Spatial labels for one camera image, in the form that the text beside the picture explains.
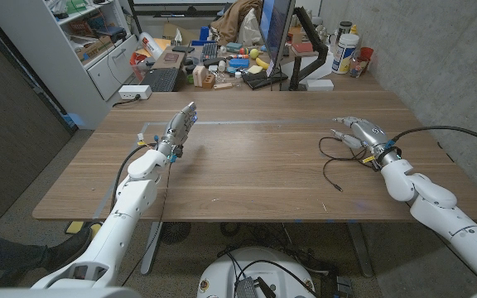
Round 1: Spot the white wipes canister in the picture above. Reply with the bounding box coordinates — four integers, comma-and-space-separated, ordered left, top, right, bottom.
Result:
331, 33, 361, 76

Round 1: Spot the dark trouser leg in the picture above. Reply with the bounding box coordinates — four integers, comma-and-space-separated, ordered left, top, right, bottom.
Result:
0, 224, 54, 272

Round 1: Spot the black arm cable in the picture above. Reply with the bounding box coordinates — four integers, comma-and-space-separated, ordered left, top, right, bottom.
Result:
109, 142, 157, 213
390, 124, 477, 151

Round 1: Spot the yellow sponge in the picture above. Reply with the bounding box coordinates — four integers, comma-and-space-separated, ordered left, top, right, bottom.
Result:
65, 219, 104, 238

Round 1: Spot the cardboard box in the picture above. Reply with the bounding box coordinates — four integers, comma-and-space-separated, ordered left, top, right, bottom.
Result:
162, 22, 200, 47

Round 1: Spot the white power strip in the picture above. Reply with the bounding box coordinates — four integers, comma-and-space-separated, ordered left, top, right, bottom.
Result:
118, 84, 153, 101

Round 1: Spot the white box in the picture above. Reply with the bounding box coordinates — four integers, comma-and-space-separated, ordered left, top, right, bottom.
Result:
305, 78, 335, 93

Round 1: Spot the brown jacket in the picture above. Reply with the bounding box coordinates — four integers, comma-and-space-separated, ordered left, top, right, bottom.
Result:
210, 0, 264, 46

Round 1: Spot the grey table leg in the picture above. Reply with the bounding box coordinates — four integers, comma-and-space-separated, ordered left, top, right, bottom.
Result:
139, 221, 163, 276
345, 221, 374, 279

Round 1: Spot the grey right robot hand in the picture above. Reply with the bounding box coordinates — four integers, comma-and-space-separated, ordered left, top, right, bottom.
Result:
331, 116, 402, 167

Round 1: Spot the blue box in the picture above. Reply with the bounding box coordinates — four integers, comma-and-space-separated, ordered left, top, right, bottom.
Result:
228, 57, 251, 70

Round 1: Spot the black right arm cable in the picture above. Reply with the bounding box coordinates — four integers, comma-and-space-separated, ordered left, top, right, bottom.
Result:
390, 124, 477, 151

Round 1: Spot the white robot torso base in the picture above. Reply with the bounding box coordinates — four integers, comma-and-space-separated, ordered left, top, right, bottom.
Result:
196, 246, 316, 298

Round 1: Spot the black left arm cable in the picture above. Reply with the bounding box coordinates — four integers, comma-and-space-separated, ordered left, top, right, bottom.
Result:
109, 142, 157, 213

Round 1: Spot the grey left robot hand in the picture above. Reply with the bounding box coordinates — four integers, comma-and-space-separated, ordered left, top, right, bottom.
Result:
157, 101, 199, 161

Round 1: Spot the black lidded bottle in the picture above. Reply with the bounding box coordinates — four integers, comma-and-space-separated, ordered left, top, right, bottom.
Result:
337, 20, 354, 41

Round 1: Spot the thin black USB cable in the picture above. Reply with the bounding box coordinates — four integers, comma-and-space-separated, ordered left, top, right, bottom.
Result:
318, 136, 374, 193

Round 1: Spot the white shelf cabinet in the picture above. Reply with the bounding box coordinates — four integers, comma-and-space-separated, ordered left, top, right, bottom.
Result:
0, 0, 141, 130

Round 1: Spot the black shoe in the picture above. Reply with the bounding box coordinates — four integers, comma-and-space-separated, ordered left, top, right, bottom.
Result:
41, 226, 94, 272

